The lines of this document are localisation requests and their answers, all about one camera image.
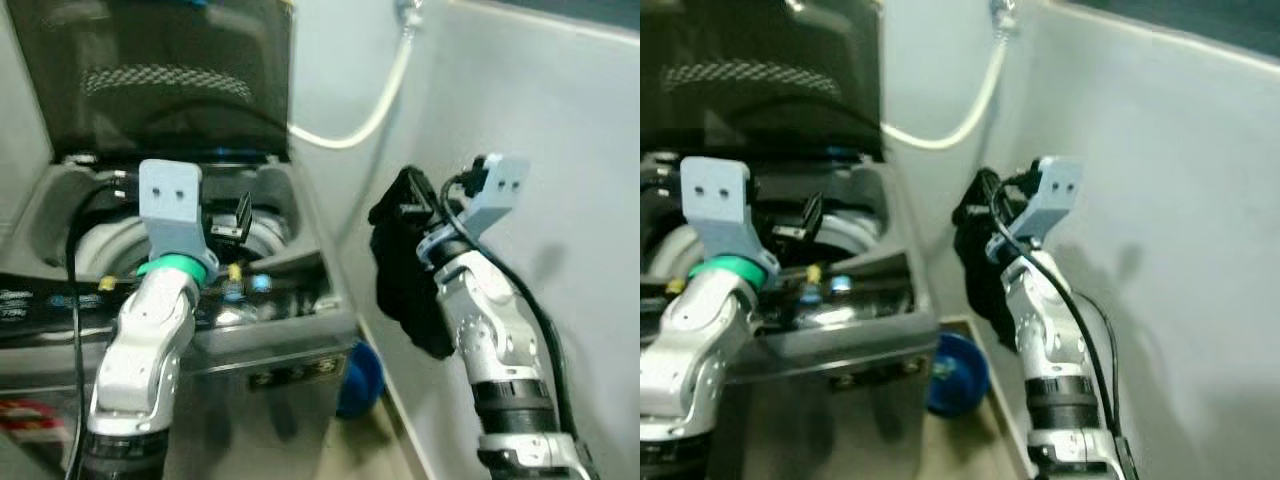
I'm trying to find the black garment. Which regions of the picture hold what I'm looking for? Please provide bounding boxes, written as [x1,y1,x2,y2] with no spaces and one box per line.
[950,167,1023,353]
[367,165,459,363]

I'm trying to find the glossy black washer control panel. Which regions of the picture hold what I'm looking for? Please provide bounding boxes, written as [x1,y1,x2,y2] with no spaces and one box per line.
[0,270,336,346]
[640,265,916,336]

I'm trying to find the black washer model label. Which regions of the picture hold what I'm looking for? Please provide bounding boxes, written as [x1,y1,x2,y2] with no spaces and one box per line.
[825,355,926,393]
[247,358,346,393]

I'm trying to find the dark tinted washer lid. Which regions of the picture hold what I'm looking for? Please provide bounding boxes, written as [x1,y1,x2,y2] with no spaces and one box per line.
[640,0,885,163]
[5,0,294,166]

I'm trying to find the blue plastic basin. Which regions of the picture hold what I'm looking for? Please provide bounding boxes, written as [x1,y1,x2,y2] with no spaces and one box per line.
[924,332,992,419]
[337,340,387,421]

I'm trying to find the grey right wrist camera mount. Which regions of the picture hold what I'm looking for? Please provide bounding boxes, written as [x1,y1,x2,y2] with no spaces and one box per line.
[425,153,532,263]
[985,155,1085,263]

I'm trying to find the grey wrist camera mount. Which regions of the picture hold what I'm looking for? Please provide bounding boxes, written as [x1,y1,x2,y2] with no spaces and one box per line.
[679,155,783,279]
[425,153,532,263]
[985,155,1085,263]
[137,158,221,273]

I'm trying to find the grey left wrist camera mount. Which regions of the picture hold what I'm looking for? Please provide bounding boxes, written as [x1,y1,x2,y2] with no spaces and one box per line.
[679,155,783,279]
[137,158,221,273]

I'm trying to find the white water hose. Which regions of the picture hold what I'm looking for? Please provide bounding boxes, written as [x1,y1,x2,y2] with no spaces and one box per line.
[880,0,1013,153]
[287,0,423,151]

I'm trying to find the white washer drum ring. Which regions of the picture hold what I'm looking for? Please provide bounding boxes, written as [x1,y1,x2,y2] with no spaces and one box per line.
[640,215,881,281]
[70,215,296,286]

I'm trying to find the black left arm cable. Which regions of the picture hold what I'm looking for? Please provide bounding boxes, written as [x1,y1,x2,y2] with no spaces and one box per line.
[62,175,141,480]

